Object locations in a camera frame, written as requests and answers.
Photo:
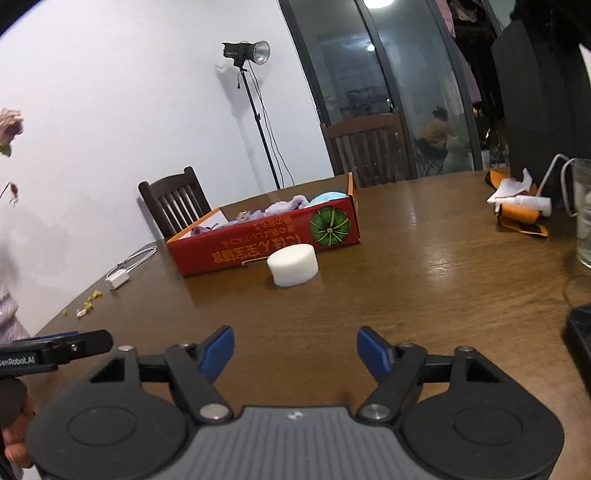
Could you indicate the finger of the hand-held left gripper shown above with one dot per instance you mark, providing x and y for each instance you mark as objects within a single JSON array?
[
  {"x": 87, "y": 344},
  {"x": 55, "y": 335}
]

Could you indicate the black device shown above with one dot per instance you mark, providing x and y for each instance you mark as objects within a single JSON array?
[{"x": 579, "y": 341}]

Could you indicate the clear drinking glass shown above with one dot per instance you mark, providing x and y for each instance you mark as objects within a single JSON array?
[{"x": 582, "y": 217}]

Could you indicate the dark wooden slatted chair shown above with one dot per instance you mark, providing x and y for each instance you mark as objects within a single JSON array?
[{"x": 178, "y": 198}]

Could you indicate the red cardboard box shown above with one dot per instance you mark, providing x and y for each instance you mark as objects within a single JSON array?
[{"x": 258, "y": 249}]

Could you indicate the white paper leaflet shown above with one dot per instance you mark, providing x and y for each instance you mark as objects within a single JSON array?
[{"x": 510, "y": 187}]

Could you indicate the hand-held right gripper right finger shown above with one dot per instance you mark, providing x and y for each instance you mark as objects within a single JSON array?
[{"x": 374, "y": 353}]

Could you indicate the black framed sliding glass door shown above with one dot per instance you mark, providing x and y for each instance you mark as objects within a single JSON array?
[{"x": 351, "y": 60}]

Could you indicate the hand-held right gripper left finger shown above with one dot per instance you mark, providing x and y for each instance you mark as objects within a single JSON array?
[{"x": 217, "y": 350}]

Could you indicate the pink ribbed vase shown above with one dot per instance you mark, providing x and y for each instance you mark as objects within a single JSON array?
[{"x": 9, "y": 318}]

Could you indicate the white cream tube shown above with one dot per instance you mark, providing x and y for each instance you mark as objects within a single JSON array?
[{"x": 531, "y": 205}]

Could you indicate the person's left hand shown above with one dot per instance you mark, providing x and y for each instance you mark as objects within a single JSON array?
[{"x": 18, "y": 450}]

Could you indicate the studio light on stand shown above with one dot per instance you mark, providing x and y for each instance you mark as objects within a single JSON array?
[{"x": 244, "y": 53}]

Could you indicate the brown wooden slatted chair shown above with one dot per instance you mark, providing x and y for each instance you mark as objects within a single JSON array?
[{"x": 364, "y": 138}]

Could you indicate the hanging clothes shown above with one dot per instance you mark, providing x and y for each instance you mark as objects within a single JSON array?
[{"x": 461, "y": 46}]

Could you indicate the purple towel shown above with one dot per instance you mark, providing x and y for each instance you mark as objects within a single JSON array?
[{"x": 286, "y": 205}]

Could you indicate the blue plush toy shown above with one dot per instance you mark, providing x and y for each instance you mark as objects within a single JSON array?
[{"x": 328, "y": 197}]

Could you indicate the white charger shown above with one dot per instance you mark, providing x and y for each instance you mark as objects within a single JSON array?
[{"x": 117, "y": 281}]

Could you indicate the pink bundle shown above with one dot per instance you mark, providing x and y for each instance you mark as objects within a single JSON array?
[{"x": 249, "y": 215}]

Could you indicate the scattered dried petals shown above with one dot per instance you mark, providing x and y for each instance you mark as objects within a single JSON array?
[{"x": 87, "y": 302}]

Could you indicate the orange and white tubes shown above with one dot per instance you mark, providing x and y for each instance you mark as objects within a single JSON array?
[{"x": 519, "y": 219}]

